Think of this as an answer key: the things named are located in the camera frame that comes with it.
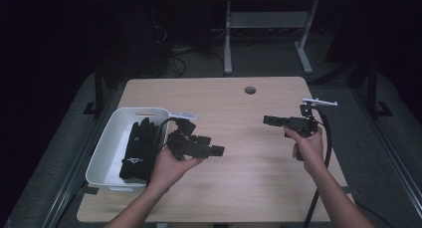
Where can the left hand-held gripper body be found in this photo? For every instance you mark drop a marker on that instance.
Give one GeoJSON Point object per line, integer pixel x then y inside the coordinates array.
{"type": "Point", "coordinates": [182, 145]}

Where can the white plastic bin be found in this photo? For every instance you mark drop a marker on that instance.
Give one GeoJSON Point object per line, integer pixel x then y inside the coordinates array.
{"type": "Point", "coordinates": [109, 148]}

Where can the black glove with logo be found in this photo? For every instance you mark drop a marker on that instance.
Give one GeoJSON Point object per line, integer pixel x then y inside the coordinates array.
{"type": "Point", "coordinates": [136, 148]}

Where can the dark cabinet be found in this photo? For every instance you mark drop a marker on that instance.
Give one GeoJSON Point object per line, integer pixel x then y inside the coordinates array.
{"type": "Point", "coordinates": [139, 55]}

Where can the person's right hand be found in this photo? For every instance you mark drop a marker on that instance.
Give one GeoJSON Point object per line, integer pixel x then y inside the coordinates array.
{"type": "Point", "coordinates": [312, 151]}

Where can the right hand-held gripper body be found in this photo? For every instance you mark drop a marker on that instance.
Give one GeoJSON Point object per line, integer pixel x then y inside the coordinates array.
{"type": "Point", "coordinates": [303, 125]}

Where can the person's left hand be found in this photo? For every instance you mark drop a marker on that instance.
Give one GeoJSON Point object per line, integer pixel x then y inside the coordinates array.
{"type": "Point", "coordinates": [169, 171]}

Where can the plain black glove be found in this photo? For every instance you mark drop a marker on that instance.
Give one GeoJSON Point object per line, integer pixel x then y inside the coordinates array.
{"type": "Point", "coordinates": [151, 131]}

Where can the black metal stand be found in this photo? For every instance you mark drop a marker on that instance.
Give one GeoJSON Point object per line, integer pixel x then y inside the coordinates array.
{"type": "Point", "coordinates": [98, 88]}
{"type": "Point", "coordinates": [372, 88]}

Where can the grey metal rail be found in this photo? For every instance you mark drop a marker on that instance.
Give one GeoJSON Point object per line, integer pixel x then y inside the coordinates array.
{"type": "Point", "coordinates": [63, 196]}
{"type": "Point", "coordinates": [398, 168]}

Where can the black tape strip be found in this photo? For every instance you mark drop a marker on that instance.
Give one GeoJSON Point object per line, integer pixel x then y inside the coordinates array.
{"type": "Point", "coordinates": [90, 190]}

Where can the grey metal frame desk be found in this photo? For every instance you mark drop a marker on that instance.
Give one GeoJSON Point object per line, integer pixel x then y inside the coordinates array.
{"type": "Point", "coordinates": [265, 19]}

